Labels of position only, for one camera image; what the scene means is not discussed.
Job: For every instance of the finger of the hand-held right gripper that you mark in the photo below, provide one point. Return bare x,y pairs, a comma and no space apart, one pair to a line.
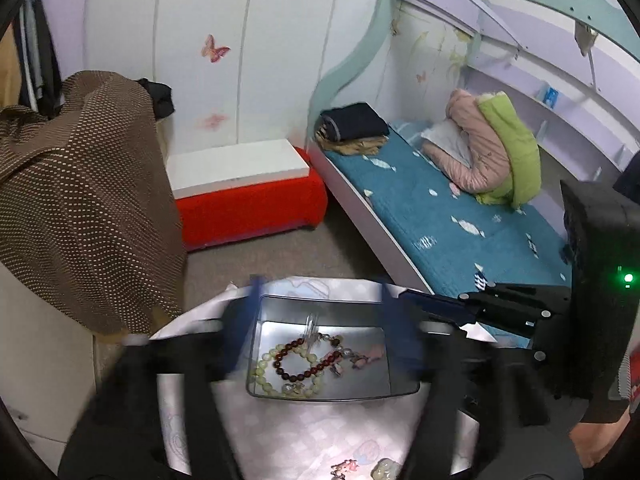
440,305

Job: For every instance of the yellow hanging shirt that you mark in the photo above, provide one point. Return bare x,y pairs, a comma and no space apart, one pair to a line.
9,75

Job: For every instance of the folded tan clothes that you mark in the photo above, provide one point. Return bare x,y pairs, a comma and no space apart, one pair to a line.
360,147

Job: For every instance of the pale jade pendant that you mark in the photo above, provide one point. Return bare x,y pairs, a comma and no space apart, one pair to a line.
386,471

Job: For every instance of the teal bunk bed frame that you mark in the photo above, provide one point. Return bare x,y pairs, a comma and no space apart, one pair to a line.
350,60

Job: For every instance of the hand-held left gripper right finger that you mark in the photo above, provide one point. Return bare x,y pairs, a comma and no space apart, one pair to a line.
400,330

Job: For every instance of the person's right forearm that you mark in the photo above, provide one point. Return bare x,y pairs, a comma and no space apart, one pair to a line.
600,442

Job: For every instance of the red bench with white top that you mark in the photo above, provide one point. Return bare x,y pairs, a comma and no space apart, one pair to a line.
240,210

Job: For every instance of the pink padded jacket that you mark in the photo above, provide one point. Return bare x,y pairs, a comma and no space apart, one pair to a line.
475,135

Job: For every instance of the black garment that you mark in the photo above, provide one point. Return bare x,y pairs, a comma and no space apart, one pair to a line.
160,97

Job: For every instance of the blue card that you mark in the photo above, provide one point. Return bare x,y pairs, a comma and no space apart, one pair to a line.
550,96

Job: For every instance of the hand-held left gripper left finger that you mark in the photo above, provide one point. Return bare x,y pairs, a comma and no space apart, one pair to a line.
245,330

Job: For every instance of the blue printed bed sheet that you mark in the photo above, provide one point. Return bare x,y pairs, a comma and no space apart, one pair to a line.
425,220

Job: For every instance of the white wardrobe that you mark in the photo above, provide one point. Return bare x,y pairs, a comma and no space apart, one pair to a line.
260,60

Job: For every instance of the brown dotted cloth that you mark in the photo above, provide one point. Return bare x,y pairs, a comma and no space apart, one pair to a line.
85,185

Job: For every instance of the white low cabinet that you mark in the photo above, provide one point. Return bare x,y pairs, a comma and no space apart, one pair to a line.
40,360

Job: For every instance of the dark hanging jackets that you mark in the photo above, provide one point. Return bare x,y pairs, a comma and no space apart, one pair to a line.
42,60

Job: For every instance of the faded pink butterfly sticker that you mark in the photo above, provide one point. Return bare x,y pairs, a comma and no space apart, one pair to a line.
212,121

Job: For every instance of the grey metal box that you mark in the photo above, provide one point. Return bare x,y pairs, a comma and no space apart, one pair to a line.
370,385

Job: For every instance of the folded dark clothes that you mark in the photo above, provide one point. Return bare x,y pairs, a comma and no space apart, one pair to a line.
355,120

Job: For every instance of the grey hanging object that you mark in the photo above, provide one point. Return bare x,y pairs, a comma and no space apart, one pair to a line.
582,35

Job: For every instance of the white pillow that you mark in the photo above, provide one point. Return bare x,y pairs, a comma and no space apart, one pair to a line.
445,137

